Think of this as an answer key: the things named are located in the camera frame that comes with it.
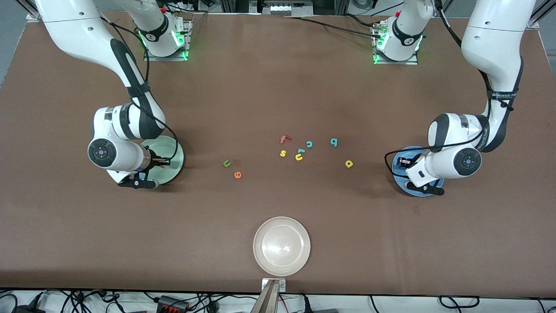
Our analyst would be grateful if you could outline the light green plate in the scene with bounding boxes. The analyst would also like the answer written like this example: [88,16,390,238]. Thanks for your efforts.
[139,135,185,186]

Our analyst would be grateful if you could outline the blue plate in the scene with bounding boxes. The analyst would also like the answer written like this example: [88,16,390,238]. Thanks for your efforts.
[392,146,445,197]

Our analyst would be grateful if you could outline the orange black connector block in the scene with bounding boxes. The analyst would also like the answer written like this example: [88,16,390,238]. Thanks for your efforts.
[158,295,190,313]

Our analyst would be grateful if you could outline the white plate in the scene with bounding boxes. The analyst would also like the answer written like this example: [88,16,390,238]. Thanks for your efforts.
[253,216,311,277]

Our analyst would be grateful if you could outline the aluminium corner profile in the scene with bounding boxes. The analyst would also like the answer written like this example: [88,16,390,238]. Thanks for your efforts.
[15,0,42,22]
[523,0,556,29]

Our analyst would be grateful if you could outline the white power strip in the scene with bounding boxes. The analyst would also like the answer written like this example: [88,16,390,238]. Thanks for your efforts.
[261,0,314,17]

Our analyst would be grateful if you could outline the black left camera mount bracket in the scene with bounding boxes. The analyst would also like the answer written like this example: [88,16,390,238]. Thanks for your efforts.
[419,182,445,196]

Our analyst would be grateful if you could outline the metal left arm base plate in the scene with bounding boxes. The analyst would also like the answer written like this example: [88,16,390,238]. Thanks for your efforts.
[372,24,419,66]

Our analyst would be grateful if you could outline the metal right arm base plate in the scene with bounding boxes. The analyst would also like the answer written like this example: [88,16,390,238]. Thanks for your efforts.
[143,18,192,62]

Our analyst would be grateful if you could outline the looped black floor cable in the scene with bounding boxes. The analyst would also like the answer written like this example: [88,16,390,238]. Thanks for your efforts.
[438,295,481,310]

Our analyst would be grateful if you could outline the long black table cable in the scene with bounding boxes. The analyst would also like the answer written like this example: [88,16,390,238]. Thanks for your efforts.
[282,16,383,40]

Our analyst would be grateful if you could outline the short black table cable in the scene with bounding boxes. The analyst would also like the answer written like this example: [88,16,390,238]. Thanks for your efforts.
[343,13,385,30]

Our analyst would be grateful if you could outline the aluminium frame structure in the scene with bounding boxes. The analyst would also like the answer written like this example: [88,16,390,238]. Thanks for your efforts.
[219,0,349,16]

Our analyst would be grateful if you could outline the silver camera mount bracket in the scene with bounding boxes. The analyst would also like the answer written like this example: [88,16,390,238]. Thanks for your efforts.
[261,278,287,293]

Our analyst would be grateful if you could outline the aluminium camera support beam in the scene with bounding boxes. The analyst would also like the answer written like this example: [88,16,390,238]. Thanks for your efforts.
[251,280,279,313]

